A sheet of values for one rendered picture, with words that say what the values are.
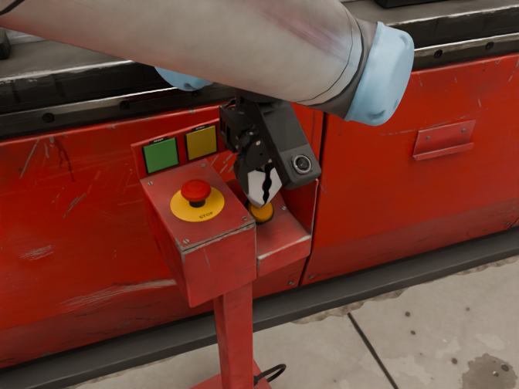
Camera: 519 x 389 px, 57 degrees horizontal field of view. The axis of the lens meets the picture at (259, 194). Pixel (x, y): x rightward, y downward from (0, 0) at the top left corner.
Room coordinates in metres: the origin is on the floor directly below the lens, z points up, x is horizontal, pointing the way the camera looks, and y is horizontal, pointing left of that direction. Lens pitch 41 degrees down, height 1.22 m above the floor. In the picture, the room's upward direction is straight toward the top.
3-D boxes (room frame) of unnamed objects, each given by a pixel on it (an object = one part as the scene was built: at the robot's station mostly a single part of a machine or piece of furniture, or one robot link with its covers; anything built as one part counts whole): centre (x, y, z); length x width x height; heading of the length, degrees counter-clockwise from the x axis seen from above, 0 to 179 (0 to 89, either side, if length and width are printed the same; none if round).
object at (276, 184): (0.54, -0.01, 0.78); 0.06 x 0.03 x 0.09; 30
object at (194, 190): (0.48, 0.08, 0.79); 0.04 x 0.04 x 0.04
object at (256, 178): (0.53, 0.02, 0.78); 0.06 x 0.03 x 0.09; 30
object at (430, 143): (0.90, -0.42, 0.59); 0.15 x 0.02 x 0.07; 108
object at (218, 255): (0.51, 0.05, 0.75); 0.20 x 0.16 x 0.18; 120
